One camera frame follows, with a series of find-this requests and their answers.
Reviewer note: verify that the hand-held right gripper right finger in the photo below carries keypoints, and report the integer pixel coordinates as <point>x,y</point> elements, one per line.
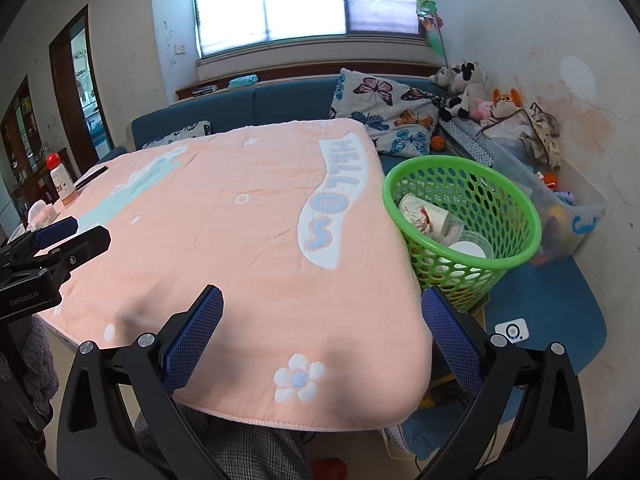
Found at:
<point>452,345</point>

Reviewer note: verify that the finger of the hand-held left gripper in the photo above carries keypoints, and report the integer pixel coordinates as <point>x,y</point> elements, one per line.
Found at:
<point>80,247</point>
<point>55,232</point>

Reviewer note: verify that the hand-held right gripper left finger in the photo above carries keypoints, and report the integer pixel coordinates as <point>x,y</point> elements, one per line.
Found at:
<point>192,345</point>

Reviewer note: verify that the clear cup with white lid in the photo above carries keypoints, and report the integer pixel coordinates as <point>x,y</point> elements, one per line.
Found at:
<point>470,247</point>

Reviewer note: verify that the white paper cup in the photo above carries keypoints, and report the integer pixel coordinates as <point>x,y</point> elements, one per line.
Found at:
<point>422,215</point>

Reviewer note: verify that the green plastic basket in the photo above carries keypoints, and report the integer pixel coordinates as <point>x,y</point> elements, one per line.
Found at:
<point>520,210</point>

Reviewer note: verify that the white bottle with red cap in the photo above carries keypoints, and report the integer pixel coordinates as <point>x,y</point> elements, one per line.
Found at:
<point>62,182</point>

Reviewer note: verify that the white square device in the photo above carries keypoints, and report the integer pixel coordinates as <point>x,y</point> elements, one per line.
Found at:
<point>511,330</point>

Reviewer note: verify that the dark wooden cabinet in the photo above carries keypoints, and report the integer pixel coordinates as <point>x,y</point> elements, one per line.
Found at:
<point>25,150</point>

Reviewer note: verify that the pink printed blanket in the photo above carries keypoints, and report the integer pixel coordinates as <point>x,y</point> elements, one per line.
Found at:
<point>225,240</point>

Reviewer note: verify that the blue floor mat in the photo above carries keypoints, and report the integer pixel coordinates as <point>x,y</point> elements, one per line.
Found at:
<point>565,310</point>

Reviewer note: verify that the doorway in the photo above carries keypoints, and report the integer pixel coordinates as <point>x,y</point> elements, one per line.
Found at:
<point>82,85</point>

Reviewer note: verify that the patterned white cushion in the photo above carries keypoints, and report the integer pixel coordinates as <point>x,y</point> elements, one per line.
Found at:
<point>180,134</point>

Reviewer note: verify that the clear storage bin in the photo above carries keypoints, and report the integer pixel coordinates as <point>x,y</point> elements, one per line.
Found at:
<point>575,220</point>

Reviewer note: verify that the red ball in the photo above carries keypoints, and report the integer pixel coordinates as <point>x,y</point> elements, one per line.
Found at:
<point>330,470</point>

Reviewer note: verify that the small orange ball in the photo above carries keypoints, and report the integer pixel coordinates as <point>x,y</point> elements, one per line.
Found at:
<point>438,144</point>

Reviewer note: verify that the patterned cloth bag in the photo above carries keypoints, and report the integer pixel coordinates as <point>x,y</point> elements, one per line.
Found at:
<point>547,135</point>

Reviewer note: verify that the blue tissue pack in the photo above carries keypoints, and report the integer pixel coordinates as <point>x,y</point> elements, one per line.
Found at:
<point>244,80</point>

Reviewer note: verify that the pink pig plush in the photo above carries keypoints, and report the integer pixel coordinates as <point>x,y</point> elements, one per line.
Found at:
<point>484,110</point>

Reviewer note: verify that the butterfly print pillow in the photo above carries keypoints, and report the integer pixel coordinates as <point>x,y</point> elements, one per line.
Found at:
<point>385,110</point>

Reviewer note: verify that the orange fox plush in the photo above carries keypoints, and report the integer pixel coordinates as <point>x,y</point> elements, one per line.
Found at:
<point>506,102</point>

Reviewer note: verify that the blue sofa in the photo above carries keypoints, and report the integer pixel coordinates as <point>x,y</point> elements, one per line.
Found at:
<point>285,100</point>

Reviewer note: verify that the black and white cow plush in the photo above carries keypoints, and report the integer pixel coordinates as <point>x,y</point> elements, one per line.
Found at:
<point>467,90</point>

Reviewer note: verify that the grey plush toy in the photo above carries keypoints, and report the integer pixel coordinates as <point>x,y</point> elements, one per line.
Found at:
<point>442,76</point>

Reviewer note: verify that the wooden window ledge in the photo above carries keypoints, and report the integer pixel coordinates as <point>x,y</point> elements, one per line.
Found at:
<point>310,71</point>

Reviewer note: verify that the colourful pinwheel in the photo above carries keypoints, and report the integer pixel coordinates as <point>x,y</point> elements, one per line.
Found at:
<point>430,20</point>

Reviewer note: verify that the window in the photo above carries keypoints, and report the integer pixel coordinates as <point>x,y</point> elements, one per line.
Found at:
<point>305,0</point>

